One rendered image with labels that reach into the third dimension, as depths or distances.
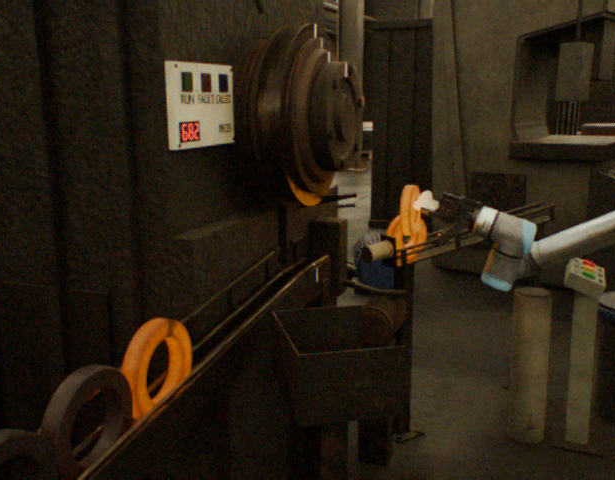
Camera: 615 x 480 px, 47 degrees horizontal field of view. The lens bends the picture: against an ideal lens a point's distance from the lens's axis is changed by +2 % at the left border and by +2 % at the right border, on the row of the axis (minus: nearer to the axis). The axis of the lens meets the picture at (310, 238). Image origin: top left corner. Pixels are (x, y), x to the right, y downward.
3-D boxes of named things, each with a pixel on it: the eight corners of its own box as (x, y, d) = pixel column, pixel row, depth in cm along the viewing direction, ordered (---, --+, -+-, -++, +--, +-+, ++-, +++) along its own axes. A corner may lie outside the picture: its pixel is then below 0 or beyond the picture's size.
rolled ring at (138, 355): (123, 375, 115) (106, 372, 116) (156, 444, 126) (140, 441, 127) (176, 298, 128) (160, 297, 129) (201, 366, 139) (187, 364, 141)
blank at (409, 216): (399, 190, 204) (410, 191, 203) (410, 180, 218) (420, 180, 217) (399, 241, 208) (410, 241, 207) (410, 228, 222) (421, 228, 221)
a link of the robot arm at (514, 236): (526, 261, 198) (538, 229, 195) (483, 245, 202) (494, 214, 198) (529, 252, 207) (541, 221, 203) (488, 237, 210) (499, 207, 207)
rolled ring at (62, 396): (124, 345, 115) (107, 342, 116) (44, 413, 100) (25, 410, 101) (141, 436, 122) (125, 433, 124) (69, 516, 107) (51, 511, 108)
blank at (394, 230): (398, 267, 235) (405, 269, 232) (378, 234, 227) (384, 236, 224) (426, 236, 240) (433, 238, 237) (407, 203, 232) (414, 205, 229)
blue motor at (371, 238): (354, 300, 400) (354, 242, 392) (350, 275, 455) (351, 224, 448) (407, 301, 399) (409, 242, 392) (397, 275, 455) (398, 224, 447)
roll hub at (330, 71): (309, 176, 172) (309, 59, 166) (344, 165, 197) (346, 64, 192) (330, 177, 170) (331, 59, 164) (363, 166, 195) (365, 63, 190)
